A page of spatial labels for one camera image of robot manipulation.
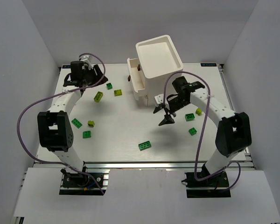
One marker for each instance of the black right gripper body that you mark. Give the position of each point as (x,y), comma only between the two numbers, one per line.
(169,108)

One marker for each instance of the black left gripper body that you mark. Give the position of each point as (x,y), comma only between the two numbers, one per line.
(93,76)

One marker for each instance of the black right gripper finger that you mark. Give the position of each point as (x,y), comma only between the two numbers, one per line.
(168,118)
(158,108)

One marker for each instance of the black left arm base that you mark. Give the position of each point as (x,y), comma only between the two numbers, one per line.
(76,184)

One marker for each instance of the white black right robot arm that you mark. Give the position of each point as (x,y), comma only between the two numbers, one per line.
(200,96)

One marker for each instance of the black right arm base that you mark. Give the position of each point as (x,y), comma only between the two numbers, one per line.
(214,187)

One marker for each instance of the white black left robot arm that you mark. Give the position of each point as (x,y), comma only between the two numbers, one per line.
(54,126)

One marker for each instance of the dark green 2x2 lego brick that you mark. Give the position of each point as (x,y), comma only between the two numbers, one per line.
(109,86)

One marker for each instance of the green 2x3 lego brick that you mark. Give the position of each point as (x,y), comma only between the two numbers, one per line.
(76,123)
(86,134)
(189,117)

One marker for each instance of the small lime lego brick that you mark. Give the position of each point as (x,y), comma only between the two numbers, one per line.
(199,111)
(91,123)

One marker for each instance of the lime 2x4 lego brick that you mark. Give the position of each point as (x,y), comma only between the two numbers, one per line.
(98,96)

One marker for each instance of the lime 2x2 lego brick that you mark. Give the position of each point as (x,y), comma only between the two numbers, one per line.
(118,92)

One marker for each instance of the blue left corner label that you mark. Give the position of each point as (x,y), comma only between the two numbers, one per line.
(66,66)

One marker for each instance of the blue corner label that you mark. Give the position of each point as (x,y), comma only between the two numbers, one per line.
(66,66)
(208,64)

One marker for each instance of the green 2x4 lego brick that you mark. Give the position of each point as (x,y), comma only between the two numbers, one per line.
(144,145)

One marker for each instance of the blue right corner label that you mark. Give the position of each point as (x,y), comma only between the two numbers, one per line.
(208,64)

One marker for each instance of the white drawer cabinet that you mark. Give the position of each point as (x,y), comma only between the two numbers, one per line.
(158,59)

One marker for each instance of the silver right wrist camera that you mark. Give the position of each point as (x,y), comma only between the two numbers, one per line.
(159,99)

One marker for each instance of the aluminium table frame rail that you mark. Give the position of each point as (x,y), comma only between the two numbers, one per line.
(233,135)

